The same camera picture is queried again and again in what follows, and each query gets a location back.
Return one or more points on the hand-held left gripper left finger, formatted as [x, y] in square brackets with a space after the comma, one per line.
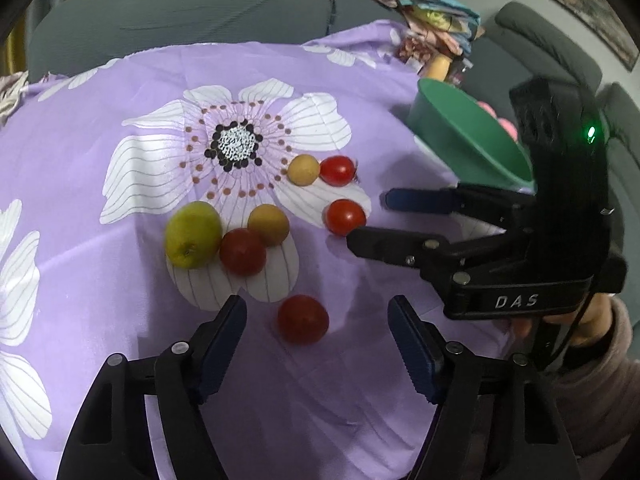
[225, 350]

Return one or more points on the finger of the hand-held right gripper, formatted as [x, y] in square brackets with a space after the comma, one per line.
[380, 242]
[415, 200]

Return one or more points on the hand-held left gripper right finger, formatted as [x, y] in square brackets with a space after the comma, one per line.
[412, 350]

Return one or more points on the red cherry tomato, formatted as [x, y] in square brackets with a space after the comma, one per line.
[243, 251]
[344, 216]
[303, 319]
[337, 170]

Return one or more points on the green bowl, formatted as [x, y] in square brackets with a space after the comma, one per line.
[460, 130]

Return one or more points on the small tan round fruit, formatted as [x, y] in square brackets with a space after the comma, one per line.
[303, 170]

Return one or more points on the large tan round fruit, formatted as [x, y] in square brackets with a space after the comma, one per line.
[270, 222]

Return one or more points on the green round fruit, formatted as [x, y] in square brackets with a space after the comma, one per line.
[194, 234]

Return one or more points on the person's right forearm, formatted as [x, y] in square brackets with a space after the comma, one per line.
[600, 395]

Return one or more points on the person's right hand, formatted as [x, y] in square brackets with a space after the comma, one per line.
[600, 317]

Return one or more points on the pink plush toy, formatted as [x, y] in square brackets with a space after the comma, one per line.
[506, 127]

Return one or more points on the yellow bottle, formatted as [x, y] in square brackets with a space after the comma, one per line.
[440, 67]

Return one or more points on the purple floral cloth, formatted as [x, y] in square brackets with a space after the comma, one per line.
[100, 285]

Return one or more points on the pile of folded clothes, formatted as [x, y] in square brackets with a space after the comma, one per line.
[440, 20]

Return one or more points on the grey sofa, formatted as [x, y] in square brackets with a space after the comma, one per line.
[175, 10]

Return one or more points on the striped beige cloth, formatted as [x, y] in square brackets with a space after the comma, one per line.
[10, 95]

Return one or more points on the large framed wall picture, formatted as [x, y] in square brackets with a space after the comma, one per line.
[595, 5]

